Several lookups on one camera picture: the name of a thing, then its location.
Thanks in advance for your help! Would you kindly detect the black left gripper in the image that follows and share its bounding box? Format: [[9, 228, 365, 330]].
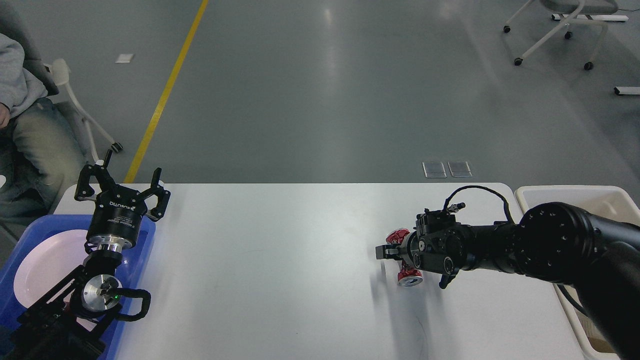
[[74, 149, 172, 253]]

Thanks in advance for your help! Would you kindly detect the grey office chair left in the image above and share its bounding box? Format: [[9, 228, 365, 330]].
[[0, 0, 124, 166]]

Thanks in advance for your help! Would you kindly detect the pink plate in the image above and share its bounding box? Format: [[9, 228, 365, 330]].
[[13, 229, 88, 308]]

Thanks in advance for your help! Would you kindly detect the left floor plate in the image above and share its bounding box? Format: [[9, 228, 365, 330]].
[[422, 161, 448, 179]]

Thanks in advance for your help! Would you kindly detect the blue plastic tray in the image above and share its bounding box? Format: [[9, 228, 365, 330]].
[[0, 214, 156, 360]]

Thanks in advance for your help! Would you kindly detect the white floor tag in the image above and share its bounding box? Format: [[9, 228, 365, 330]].
[[114, 54, 135, 64]]

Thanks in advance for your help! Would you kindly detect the white plastic bin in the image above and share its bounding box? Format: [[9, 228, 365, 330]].
[[514, 185, 640, 360]]

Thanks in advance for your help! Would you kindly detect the white bar on floor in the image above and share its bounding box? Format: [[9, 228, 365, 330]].
[[614, 86, 640, 96]]

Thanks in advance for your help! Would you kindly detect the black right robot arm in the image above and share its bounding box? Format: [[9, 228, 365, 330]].
[[375, 194, 639, 360]]

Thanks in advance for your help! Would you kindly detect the white rolling chair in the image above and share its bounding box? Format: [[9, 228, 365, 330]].
[[513, 0, 620, 71]]

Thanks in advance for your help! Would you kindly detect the seated person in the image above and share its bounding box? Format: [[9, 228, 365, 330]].
[[0, 34, 86, 226]]

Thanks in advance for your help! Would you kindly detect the floor plate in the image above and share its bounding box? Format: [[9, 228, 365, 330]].
[[447, 161, 473, 178], [422, 161, 448, 179]]

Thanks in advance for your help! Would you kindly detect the white bar far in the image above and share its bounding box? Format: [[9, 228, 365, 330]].
[[551, 13, 629, 23]]

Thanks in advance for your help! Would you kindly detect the right floor plate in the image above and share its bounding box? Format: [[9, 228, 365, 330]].
[[447, 161, 473, 178]]

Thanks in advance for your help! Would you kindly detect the crushed red can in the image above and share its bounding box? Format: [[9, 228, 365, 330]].
[[385, 228, 423, 287]]

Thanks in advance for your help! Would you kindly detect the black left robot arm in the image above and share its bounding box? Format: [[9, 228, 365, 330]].
[[5, 150, 170, 360]]

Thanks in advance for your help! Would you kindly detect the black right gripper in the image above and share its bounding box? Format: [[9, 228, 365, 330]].
[[375, 210, 458, 273]]

